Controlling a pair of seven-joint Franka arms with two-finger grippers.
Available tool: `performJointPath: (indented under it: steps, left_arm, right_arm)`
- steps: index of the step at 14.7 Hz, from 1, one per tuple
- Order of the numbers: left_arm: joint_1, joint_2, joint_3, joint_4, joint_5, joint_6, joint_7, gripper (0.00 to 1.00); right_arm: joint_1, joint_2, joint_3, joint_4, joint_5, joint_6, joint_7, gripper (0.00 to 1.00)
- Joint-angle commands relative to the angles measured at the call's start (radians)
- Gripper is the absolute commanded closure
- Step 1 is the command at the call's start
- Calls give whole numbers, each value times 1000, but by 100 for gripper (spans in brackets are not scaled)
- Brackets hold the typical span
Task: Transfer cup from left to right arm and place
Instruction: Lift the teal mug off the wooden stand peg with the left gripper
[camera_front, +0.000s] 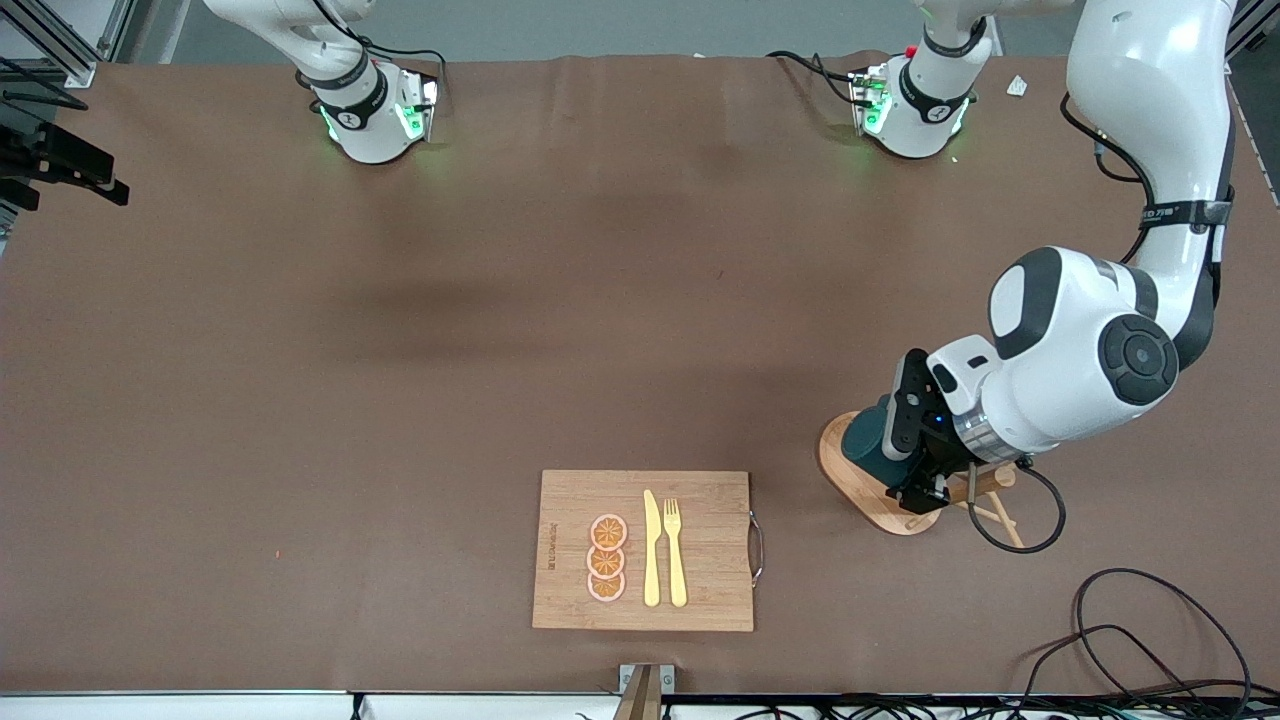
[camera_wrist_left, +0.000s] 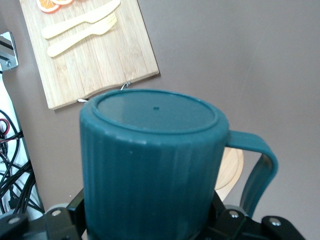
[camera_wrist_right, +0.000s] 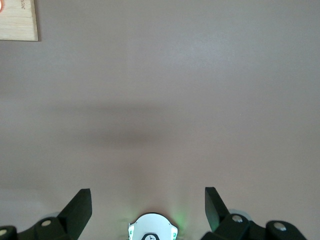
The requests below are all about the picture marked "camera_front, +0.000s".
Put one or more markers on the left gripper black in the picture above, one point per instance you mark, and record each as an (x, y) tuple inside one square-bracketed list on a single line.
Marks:
[(937, 462)]

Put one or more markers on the yellow plastic knife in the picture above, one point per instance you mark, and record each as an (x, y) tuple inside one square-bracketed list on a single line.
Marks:
[(652, 550)]

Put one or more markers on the wooden cup rack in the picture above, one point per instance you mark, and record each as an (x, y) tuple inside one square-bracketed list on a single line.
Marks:
[(870, 500)]

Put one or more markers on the brown table cover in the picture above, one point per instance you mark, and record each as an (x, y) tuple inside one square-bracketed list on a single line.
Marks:
[(400, 400)]

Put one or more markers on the dark teal cup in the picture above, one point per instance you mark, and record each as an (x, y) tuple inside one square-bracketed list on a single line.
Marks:
[(865, 445)]

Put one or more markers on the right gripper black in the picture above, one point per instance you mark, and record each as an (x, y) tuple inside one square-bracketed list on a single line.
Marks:
[(52, 152)]

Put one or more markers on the yellow plastic fork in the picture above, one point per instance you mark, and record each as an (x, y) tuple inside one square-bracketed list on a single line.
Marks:
[(677, 560)]

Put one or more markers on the aluminium frame profile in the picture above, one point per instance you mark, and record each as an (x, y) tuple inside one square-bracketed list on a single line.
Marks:
[(1255, 25), (80, 74)]

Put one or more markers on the bamboo cutting board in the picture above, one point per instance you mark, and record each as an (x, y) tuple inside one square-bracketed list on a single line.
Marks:
[(710, 560)]

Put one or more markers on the toy orange slice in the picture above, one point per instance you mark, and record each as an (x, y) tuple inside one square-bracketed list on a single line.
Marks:
[(608, 532), (605, 562), (606, 588)]

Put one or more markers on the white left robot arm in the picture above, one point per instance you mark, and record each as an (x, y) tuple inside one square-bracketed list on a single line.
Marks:
[(1150, 100)]

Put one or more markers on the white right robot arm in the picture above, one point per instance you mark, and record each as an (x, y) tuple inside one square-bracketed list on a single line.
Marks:
[(370, 120)]

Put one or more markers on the metal table edge bracket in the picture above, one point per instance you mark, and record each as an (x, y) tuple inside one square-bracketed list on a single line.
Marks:
[(645, 690)]

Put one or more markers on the white paper scrap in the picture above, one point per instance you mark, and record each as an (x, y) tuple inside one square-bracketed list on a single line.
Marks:
[(1017, 86)]

